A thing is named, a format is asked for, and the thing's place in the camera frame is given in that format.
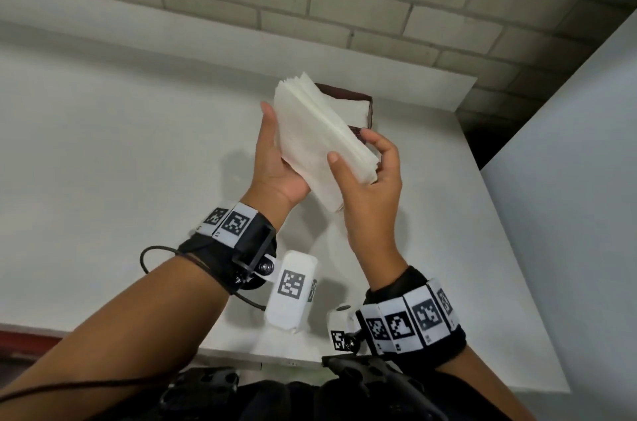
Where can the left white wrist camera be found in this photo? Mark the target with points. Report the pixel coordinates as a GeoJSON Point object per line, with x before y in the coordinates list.
{"type": "Point", "coordinates": [286, 316]}

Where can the person's right hand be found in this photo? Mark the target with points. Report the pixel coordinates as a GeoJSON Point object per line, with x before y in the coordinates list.
{"type": "Point", "coordinates": [373, 221]}

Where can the person's black clothing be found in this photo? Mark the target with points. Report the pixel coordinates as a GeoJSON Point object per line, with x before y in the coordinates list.
{"type": "Point", "coordinates": [288, 403]}

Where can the marker wristband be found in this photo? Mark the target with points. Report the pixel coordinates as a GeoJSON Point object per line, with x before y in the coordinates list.
{"type": "Point", "coordinates": [209, 256]}
{"type": "Point", "coordinates": [438, 351]}

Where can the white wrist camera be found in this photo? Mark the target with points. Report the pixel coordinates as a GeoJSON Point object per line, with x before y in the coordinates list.
{"type": "Point", "coordinates": [286, 316]}
{"type": "Point", "coordinates": [343, 318]}

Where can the black chest harness buckle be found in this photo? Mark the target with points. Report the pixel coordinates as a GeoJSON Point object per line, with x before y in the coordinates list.
{"type": "Point", "coordinates": [378, 381]}
{"type": "Point", "coordinates": [199, 386]}

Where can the left marker wristband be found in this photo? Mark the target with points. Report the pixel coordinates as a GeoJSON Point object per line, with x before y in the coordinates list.
{"type": "Point", "coordinates": [209, 256]}

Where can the person's left hand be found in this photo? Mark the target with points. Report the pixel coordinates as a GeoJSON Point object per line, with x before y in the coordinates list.
{"type": "Point", "coordinates": [271, 182]}

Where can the right marker wristband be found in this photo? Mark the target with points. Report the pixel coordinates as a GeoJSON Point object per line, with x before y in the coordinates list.
{"type": "Point", "coordinates": [438, 351]}

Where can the red chair seat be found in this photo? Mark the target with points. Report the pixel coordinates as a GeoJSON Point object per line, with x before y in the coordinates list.
{"type": "Point", "coordinates": [25, 337]}

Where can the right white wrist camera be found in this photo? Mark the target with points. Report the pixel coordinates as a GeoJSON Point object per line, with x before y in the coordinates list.
{"type": "Point", "coordinates": [343, 318]}

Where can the brown wicker basket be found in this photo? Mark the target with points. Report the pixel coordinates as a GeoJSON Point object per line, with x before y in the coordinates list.
{"type": "Point", "coordinates": [343, 91]}

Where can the large partition panel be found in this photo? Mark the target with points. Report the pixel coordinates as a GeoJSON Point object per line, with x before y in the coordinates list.
{"type": "Point", "coordinates": [572, 187]}

